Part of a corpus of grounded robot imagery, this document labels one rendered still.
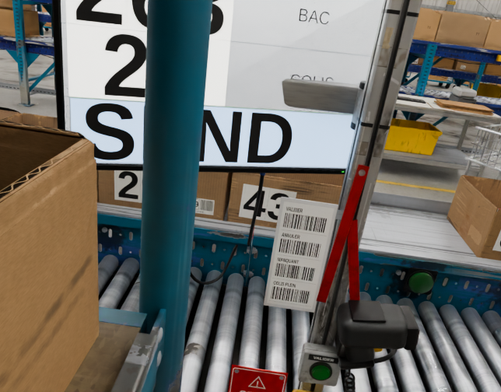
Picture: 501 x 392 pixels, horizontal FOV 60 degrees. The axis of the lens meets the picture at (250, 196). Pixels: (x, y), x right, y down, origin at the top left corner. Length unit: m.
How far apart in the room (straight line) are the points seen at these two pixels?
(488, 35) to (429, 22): 0.73
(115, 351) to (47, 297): 0.07
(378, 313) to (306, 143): 0.29
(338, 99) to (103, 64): 0.35
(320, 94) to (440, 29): 5.34
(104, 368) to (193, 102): 0.12
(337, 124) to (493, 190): 1.09
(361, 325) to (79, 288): 0.56
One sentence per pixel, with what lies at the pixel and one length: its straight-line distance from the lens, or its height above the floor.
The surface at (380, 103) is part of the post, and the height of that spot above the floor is 1.40.
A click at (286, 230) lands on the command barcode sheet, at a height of 1.19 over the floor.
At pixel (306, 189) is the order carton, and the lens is 1.29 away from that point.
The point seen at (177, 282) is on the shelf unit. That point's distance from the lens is 0.24.
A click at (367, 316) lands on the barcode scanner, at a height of 1.09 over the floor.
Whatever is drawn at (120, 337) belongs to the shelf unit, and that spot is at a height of 1.34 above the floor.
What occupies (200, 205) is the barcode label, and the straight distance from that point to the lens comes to 1.34.
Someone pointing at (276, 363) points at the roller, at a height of 0.75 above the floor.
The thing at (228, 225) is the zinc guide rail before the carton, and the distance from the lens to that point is 1.31.
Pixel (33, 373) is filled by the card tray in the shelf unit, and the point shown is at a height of 1.37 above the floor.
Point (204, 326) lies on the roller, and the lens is 1.15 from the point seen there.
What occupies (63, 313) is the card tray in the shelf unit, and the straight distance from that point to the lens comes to 0.19.
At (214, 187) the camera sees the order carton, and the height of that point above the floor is 0.99.
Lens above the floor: 1.50
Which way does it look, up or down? 23 degrees down
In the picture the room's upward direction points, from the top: 8 degrees clockwise
